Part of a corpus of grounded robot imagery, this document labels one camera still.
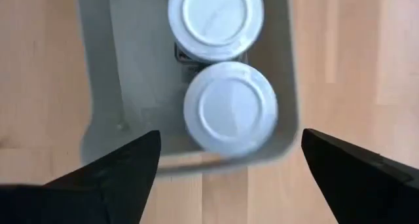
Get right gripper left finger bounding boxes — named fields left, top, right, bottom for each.
left=0, top=130, right=162, bottom=224

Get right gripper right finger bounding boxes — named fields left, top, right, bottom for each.
left=300, top=128, right=419, bottom=224

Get white-lid spice jar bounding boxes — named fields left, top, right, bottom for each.
left=182, top=60, right=280, bottom=158
left=167, top=0, right=265, bottom=67

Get light grey plastic bin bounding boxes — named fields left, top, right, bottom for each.
left=75, top=0, right=301, bottom=176

